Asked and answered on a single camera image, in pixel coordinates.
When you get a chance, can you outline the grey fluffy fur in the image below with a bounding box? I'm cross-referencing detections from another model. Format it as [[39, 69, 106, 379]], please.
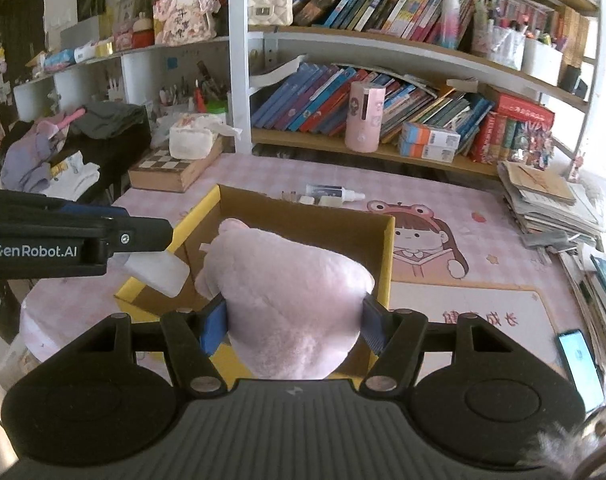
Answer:
[[530, 405, 606, 480]]

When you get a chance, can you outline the pile of clothes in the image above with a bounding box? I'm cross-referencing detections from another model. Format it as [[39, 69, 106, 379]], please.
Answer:
[[48, 120, 152, 206]]

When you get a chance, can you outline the smartphone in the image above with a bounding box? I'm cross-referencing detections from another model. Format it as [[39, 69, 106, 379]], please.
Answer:
[[557, 329, 606, 413]]

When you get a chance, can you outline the white corner shelf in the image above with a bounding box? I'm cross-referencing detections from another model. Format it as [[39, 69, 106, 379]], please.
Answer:
[[13, 35, 231, 126]]

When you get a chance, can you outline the purple garment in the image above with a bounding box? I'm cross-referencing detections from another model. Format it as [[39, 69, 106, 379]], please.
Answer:
[[0, 120, 66, 193]]

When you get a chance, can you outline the silver pen holder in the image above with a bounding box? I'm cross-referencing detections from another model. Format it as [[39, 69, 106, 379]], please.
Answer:
[[475, 25, 526, 71]]

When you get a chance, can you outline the pale sponge block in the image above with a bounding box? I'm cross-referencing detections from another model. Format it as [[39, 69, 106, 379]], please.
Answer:
[[124, 251, 190, 297]]

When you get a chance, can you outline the dark green garment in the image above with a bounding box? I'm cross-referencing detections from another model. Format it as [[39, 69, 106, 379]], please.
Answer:
[[70, 102, 148, 139]]

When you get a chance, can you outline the yellow cardboard box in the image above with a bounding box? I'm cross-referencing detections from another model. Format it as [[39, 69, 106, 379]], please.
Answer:
[[115, 184, 396, 380]]

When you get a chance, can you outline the pink cylinder container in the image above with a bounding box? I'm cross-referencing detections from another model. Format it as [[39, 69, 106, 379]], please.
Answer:
[[345, 81, 386, 153]]

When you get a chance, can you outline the orange and white box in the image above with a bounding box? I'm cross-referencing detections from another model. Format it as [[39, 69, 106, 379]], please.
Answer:
[[398, 139, 456, 163], [400, 121, 461, 150]]

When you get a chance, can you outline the pink plush toy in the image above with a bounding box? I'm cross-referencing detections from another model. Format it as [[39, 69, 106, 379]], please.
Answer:
[[195, 217, 376, 381]]

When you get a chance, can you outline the wooden chessboard box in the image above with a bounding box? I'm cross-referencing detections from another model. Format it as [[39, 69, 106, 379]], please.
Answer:
[[128, 146, 224, 194]]

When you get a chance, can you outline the green pen cup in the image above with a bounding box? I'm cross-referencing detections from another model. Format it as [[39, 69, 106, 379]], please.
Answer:
[[190, 60, 230, 116]]

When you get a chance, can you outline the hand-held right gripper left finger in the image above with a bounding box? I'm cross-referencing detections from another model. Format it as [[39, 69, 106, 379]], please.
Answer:
[[53, 297, 231, 395]]

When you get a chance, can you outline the white wooden bookshelf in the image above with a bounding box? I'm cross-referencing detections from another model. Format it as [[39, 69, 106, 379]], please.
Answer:
[[228, 0, 604, 181]]

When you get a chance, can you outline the pink white gradient bottle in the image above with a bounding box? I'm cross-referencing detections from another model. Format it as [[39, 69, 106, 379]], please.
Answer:
[[439, 0, 466, 51]]

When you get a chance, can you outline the white tissue pack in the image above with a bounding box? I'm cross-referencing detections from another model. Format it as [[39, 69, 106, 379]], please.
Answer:
[[169, 114, 244, 159]]

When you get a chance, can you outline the white spray bottle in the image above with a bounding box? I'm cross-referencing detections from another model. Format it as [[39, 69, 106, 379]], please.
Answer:
[[305, 183, 366, 202]]

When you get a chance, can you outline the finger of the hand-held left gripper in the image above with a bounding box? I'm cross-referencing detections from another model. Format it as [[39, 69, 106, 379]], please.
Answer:
[[105, 216, 174, 255]]

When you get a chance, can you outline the stack of papers and booklets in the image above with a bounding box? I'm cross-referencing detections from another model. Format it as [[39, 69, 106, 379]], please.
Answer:
[[498, 160, 606, 250]]

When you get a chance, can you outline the row of blue red books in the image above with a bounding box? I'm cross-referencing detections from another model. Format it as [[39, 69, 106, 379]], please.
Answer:
[[250, 62, 494, 156]]

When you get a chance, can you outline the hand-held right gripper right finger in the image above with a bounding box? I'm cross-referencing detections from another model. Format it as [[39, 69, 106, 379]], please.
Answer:
[[362, 294, 548, 393]]

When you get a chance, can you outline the red boxed book set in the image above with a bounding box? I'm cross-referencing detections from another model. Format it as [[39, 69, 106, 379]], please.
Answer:
[[470, 91, 556, 170]]

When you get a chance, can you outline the pink floral doll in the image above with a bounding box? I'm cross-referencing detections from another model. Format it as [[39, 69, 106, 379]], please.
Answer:
[[153, 0, 220, 46]]

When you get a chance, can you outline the pink printed table mat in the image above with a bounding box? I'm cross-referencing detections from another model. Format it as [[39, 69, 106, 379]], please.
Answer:
[[20, 152, 594, 396]]

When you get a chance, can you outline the white pen holder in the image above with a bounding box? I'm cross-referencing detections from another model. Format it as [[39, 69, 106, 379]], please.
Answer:
[[520, 37, 564, 86]]

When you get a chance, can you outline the pile of books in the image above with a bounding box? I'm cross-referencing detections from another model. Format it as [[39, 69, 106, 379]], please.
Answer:
[[558, 242, 606, 381]]

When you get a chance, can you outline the white printed garment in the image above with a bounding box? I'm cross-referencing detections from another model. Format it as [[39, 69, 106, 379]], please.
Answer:
[[48, 152, 101, 198]]

